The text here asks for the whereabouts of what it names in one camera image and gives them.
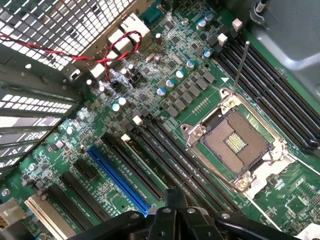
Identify blue expansion slot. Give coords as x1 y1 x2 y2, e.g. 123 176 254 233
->
87 145 154 218

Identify metal socket cover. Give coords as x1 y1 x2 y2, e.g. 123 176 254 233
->
243 159 297 201

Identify green Dell motherboard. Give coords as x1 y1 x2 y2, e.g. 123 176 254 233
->
0 0 320 240

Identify metal CPU socket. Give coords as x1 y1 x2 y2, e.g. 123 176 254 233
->
180 87 296 198

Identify short black expansion slot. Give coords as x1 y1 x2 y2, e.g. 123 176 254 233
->
74 158 99 181

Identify white expansion slot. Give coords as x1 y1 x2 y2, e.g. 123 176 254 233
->
24 195 77 240

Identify thin metal locking lever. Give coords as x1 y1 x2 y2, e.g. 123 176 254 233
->
231 40 251 97

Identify open metal PC case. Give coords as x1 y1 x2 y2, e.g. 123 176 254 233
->
0 0 320 181

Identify yellow braided wires white connector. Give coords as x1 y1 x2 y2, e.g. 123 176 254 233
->
0 199 28 240

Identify red black twisted wire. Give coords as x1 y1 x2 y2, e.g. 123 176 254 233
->
0 30 143 82

